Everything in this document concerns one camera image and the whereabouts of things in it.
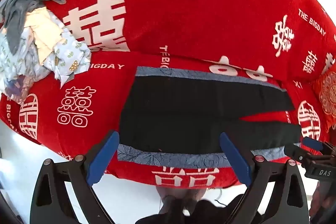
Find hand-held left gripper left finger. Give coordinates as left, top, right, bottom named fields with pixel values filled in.
left=30, top=130, right=120, bottom=224

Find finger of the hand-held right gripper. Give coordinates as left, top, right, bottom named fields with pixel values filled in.
left=284, top=143, right=305, bottom=161
left=301, top=136, right=324, bottom=151

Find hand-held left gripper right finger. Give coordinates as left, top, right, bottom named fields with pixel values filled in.
left=219, top=132, right=310, bottom=224

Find black pants with blue-grey trim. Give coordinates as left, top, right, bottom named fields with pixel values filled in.
left=117, top=66, right=302, bottom=168

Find red embroidered cushion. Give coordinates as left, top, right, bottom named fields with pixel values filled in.
left=312, top=67, right=336, bottom=119

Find floral patterned light clothes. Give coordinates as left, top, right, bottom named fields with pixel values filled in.
left=0, top=14, right=92, bottom=104

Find cream cloth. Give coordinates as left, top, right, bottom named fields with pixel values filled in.
left=24, top=7, right=64, bottom=65

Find red printed sofa cover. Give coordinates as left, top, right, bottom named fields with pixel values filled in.
left=0, top=0, right=336, bottom=188

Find grey garment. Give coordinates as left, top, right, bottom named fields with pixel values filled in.
left=0, top=0, right=66, bottom=54

